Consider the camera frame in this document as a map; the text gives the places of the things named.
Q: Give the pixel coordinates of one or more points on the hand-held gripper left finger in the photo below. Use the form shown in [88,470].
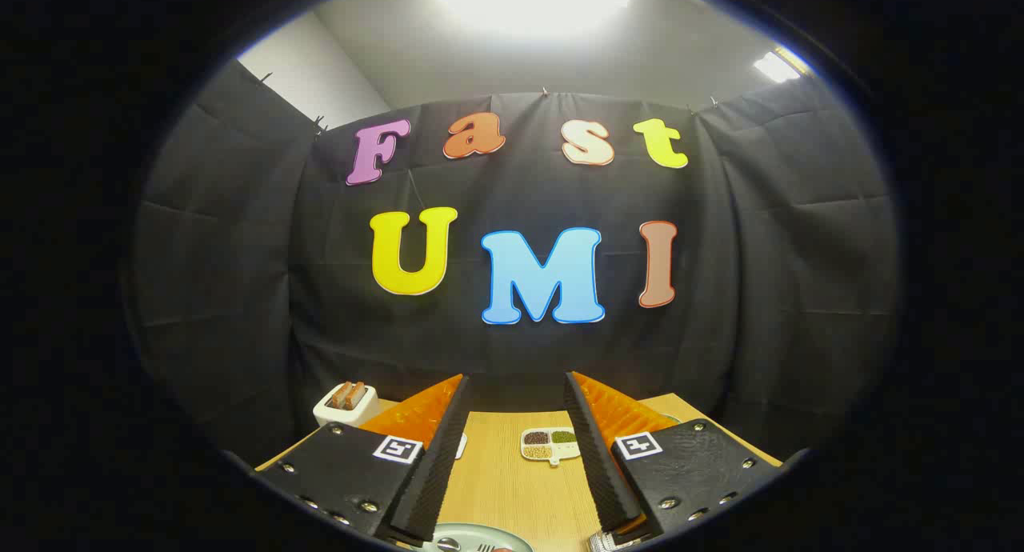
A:
[436,472]

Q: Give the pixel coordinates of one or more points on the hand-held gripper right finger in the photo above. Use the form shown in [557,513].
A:
[596,464]

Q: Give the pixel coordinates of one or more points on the steel spoon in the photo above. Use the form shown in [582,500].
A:
[448,545]

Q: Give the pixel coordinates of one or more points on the white square coaster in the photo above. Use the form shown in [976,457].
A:
[461,446]

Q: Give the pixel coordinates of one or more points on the white divided bean dish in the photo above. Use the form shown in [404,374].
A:
[560,454]

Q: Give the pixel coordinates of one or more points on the pale green plate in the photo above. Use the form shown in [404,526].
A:
[464,534]

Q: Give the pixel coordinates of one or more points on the brown toast slice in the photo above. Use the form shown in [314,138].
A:
[358,394]
[341,395]

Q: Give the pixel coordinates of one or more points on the cream white toaster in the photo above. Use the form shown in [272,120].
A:
[336,414]

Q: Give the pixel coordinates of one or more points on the small ceiling light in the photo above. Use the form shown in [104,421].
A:
[778,66]

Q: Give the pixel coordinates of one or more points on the large ceiling light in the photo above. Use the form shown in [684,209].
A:
[536,0]

